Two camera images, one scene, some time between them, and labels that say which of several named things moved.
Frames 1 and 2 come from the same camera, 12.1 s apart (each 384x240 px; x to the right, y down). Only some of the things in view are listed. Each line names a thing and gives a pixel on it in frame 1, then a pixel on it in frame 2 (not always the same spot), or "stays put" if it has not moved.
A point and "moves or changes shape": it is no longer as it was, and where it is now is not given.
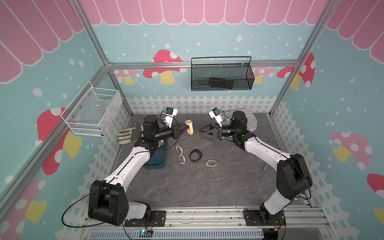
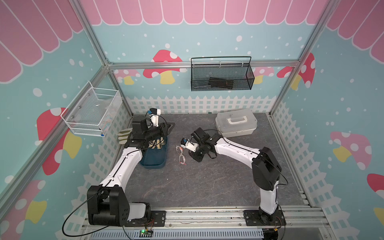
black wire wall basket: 213,76 stays put
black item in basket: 220,83 stays put
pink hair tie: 184,162 stays put
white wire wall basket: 91,112 stays put
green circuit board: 143,233 stays put
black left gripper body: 175,134 -> 160,131
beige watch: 190,130 moves or changes shape
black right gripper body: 223,132 -> 198,154
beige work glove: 128,135 stays put
